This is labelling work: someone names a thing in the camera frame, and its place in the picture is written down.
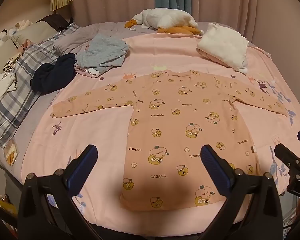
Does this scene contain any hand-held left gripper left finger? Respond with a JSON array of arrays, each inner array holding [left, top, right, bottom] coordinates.
[[16, 144, 108, 240]]

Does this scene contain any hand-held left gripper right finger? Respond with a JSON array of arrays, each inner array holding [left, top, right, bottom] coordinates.
[[200, 144, 284, 240]]

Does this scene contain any peach printed long-sleeve shirt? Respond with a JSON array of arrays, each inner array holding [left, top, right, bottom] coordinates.
[[50, 69, 288, 212]]

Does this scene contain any orange snack packet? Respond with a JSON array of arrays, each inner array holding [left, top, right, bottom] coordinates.
[[2, 140, 20, 167]]

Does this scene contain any plaid quilt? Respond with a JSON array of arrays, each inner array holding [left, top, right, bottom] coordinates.
[[0, 22, 80, 147]]

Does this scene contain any light pink garment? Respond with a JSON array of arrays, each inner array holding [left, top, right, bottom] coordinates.
[[74, 65, 100, 78]]

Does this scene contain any dark navy garment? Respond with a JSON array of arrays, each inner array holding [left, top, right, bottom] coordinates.
[[30, 53, 77, 95]]

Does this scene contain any white printed shirt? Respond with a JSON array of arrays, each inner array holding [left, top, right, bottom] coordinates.
[[0, 72, 18, 110]]

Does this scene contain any pink folded garment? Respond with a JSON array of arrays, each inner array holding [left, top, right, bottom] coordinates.
[[197, 47, 243, 70]]

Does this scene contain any grey garment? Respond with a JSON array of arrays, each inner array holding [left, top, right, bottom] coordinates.
[[75, 34, 130, 74]]

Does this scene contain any white folded garment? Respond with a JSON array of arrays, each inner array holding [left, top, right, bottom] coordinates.
[[196, 23, 249, 75]]

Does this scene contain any cream printed cloth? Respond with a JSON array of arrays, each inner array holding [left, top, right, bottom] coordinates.
[[2, 52, 24, 73]]

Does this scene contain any pink printed bed sheet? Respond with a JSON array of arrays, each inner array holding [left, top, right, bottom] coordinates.
[[20, 34, 300, 228]]

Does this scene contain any beige headboard cushion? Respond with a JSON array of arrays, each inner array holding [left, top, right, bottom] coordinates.
[[11, 20, 58, 45]]

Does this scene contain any dark brown pillow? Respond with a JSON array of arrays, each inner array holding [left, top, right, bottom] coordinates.
[[36, 14, 74, 32]]

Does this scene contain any black and white plush toy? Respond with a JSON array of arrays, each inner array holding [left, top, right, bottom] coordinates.
[[0, 29, 10, 50]]

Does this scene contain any cream plush toy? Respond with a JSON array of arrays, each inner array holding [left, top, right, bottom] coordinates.
[[7, 19, 33, 34]]

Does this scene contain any white goose plush toy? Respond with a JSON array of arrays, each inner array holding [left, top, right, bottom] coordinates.
[[125, 8, 205, 35]]

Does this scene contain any pink curtain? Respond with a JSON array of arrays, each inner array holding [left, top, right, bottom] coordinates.
[[70, 0, 300, 58]]

